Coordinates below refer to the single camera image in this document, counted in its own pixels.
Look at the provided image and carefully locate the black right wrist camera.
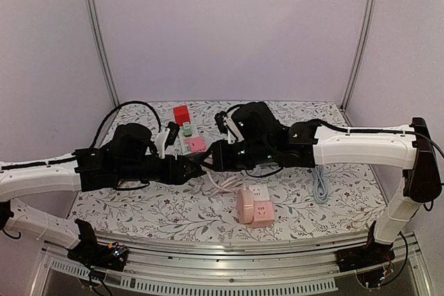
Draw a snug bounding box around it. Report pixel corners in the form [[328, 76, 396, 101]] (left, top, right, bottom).
[[214, 111, 228, 134]]

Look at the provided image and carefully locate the light blue coiled cable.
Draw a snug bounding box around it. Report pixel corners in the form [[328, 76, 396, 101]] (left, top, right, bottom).
[[311, 166, 329, 204]]

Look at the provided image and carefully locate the white cube socket tiger print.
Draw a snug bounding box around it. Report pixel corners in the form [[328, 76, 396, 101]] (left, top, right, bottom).
[[248, 184, 270, 202]]

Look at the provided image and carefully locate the pink plug adapter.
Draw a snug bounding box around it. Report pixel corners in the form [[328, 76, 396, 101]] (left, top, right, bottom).
[[187, 137, 207, 153]]

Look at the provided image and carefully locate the dark green cube socket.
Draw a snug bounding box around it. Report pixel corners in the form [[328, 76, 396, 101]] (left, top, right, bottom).
[[185, 161, 205, 179]]

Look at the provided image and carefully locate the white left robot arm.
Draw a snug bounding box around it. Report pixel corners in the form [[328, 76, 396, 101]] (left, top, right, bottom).
[[1, 123, 204, 264]]

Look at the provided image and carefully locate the floral tablecloth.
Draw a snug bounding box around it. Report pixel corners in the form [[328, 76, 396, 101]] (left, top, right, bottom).
[[69, 101, 389, 243]]

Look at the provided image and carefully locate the green plug adapter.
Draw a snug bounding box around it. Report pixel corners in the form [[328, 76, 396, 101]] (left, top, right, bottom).
[[182, 122, 193, 137]]

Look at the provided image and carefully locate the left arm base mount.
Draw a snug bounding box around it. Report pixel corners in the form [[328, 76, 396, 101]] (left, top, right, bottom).
[[67, 219, 129, 272]]

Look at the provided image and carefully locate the right aluminium frame post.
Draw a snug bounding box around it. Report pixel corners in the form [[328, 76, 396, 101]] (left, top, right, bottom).
[[340, 0, 376, 112]]

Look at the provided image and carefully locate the pink cube socket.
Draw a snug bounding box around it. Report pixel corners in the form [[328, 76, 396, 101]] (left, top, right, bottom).
[[249, 201, 275, 228]]

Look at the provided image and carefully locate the aluminium table edge rail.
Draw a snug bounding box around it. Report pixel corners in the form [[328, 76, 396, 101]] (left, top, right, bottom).
[[31, 232, 433, 295]]

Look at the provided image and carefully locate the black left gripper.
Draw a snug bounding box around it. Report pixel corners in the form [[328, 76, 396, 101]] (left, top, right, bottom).
[[117, 155, 200, 186]]

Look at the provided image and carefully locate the aluminium frame post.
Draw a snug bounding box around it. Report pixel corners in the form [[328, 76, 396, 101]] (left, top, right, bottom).
[[85, 0, 120, 107], [340, 0, 376, 112]]

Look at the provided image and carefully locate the white power strip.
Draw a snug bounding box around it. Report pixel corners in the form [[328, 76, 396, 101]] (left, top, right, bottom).
[[178, 122, 207, 155]]

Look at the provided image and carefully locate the red cube adapter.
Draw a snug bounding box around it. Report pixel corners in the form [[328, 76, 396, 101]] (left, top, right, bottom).
[[173, 105, 191, 127]]

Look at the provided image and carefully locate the left aluminium frame post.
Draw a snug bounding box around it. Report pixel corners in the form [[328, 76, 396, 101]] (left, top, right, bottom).
[[85, 0, 120, 107]]

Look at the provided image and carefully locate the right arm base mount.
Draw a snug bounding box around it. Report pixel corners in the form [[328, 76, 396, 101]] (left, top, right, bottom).
[[334, 221, 395, 272]]

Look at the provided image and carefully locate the pink round socket base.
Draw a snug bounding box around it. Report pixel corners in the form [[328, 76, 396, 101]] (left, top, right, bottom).
[[237, 189, 254, 224]]

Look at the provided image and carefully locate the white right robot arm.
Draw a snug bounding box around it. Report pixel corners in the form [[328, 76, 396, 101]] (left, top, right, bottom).
[[199, 102, 443, 265]]

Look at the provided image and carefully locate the pink cable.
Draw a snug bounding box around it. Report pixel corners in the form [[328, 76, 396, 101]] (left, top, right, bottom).
[[204, 167, 244, 197]]

